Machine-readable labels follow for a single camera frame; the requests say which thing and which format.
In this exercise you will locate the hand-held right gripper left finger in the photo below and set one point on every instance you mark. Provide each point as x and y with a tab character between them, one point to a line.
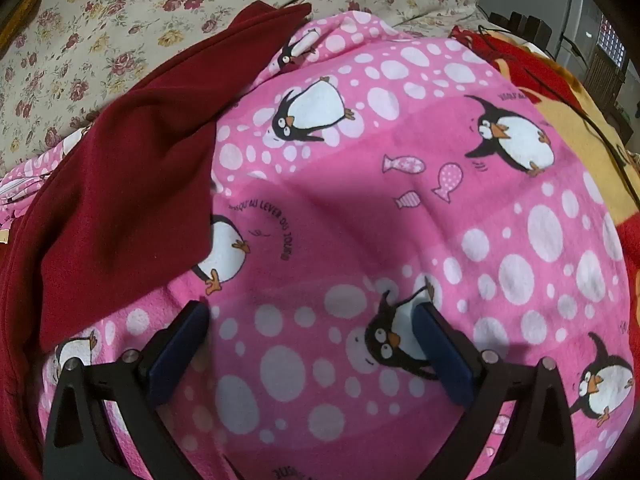
182	345

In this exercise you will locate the pink penguin printed blanket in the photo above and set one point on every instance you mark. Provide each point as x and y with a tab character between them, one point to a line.
350	170

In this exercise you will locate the dark red shirt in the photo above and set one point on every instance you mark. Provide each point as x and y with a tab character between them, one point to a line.
125	175

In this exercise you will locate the window grille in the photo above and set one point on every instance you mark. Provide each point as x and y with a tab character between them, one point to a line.
611	40

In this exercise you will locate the red and yellow printed blanket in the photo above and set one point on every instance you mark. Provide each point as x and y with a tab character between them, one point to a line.
575	120

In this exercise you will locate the dark wooden cabinet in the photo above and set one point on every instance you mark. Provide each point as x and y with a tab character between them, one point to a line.
602	80

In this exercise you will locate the floral bedsheet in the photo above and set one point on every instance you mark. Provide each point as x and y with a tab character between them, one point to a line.
125	20

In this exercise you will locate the dark wooden chair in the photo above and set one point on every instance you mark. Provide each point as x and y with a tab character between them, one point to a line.
530	27

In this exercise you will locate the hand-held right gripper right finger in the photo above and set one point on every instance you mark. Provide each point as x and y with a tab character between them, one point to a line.
442	355

